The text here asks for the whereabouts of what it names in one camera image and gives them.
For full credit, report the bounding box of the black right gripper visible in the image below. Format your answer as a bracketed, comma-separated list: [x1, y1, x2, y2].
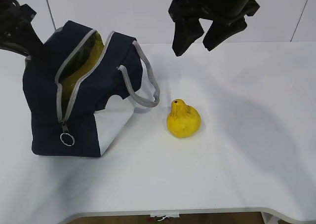
[168, 0, 260, 56]

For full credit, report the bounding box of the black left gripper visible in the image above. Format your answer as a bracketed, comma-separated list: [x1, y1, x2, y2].
[0, 0, 48, 60]

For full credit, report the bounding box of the yellow banana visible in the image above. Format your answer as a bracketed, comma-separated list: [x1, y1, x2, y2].
[60, 32, 104, 106]

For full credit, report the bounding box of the yellow pear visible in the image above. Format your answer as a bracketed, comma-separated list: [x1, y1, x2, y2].
[167, 99, 201, 138]

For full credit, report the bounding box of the navy and white lunch bag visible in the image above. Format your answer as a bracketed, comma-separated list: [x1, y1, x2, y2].
[23, 21, 160, 157]

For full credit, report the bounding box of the white table leg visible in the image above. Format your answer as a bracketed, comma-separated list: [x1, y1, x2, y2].
[261, 212, 280, 224]

